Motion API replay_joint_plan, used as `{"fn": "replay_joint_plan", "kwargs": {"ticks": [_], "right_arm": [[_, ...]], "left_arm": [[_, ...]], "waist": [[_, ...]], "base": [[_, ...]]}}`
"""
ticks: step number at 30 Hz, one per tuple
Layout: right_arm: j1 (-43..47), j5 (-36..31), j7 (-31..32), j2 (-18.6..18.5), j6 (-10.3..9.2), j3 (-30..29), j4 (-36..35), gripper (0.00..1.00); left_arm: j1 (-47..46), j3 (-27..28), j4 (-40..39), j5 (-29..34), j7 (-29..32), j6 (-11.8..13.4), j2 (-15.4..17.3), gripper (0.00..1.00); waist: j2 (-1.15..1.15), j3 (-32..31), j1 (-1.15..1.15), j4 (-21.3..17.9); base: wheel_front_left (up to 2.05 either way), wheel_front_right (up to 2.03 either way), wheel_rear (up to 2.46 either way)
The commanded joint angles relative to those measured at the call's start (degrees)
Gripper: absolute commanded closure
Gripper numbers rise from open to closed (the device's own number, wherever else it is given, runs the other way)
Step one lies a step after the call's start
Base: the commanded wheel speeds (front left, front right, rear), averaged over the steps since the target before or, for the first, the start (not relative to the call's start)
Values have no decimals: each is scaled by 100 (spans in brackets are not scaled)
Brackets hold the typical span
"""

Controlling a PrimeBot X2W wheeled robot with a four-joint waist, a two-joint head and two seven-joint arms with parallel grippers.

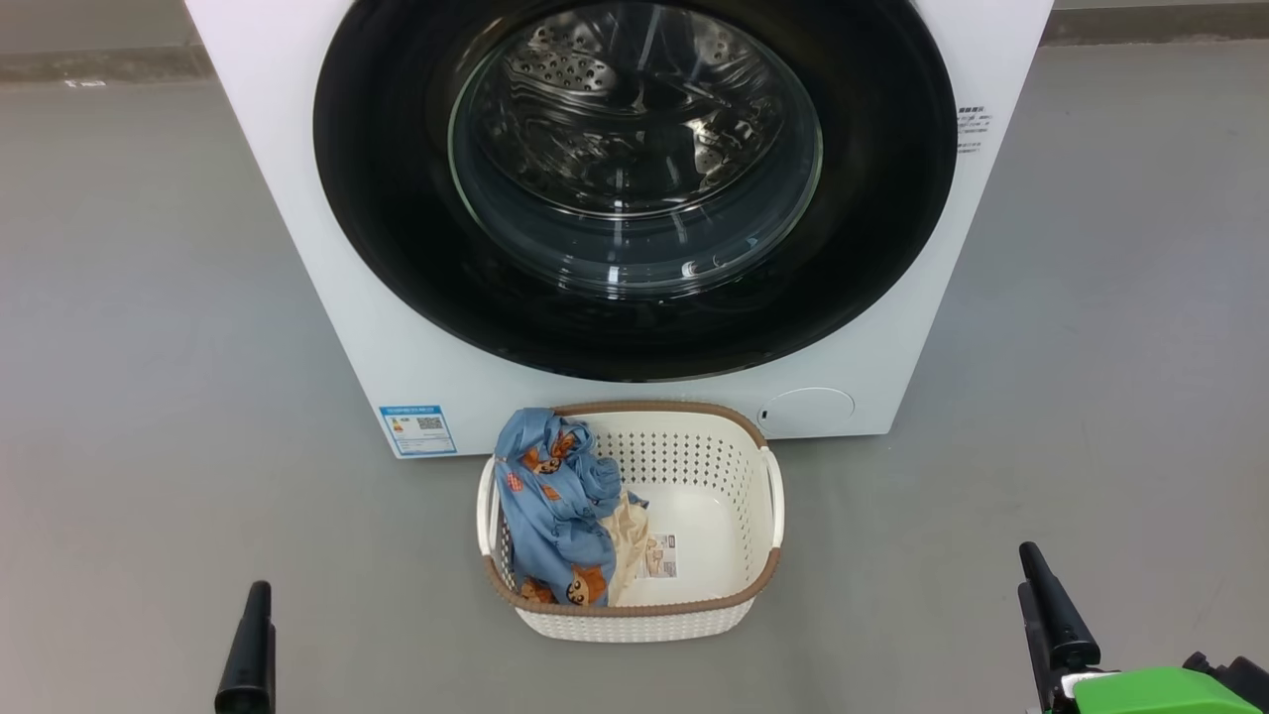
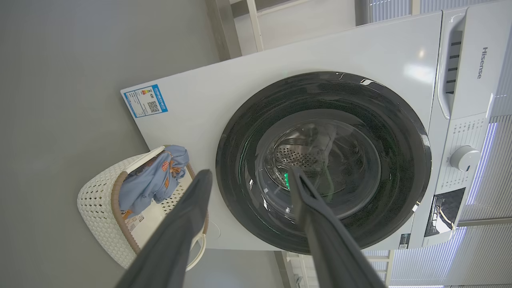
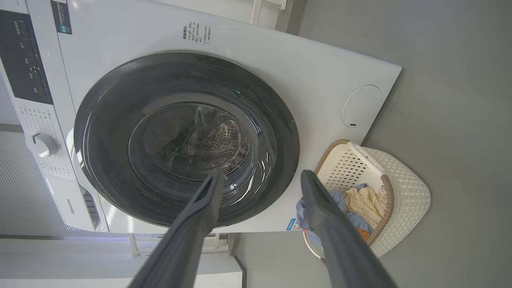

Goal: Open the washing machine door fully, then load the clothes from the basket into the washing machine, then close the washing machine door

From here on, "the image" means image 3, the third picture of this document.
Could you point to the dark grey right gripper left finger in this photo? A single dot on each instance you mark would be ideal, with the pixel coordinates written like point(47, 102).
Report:
point(188, 232)

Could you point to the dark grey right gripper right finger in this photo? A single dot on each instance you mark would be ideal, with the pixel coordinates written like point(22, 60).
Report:
point(340, 248)

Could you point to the blue patterned garment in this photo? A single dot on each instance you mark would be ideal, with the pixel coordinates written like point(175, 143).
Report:
point(354, 219)

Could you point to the cream yellow garment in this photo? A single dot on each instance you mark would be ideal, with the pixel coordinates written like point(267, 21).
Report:
point(366, 204)

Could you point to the black round washing machine door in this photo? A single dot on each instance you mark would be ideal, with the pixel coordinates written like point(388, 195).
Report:
point(104, 160)

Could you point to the stainless steel washing machine drum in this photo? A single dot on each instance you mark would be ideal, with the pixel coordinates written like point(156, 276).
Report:
point(208, 140)

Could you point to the white front-load washing machine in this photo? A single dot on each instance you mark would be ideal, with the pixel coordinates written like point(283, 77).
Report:
point(320, 80)

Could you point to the black washing machine control panel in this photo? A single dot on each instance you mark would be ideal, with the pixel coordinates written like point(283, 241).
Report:
point(24, 60)

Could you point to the blue energy label sticker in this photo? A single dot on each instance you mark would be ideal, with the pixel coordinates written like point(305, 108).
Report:
point(292, 224)

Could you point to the cream perforated laundry basket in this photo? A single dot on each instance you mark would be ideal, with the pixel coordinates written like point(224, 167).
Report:
point(404, 200)

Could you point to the white detergent drawer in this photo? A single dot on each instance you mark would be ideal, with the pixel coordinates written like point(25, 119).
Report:
point(72, 204)

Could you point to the round white filter cover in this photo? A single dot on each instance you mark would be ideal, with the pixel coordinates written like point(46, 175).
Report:
point(362, 106)

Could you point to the white round program knob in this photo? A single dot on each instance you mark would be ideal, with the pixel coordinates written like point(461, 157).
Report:
point(42, 144)

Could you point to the dark product label sticker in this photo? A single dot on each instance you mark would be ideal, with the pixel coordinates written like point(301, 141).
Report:
point(61, 16)

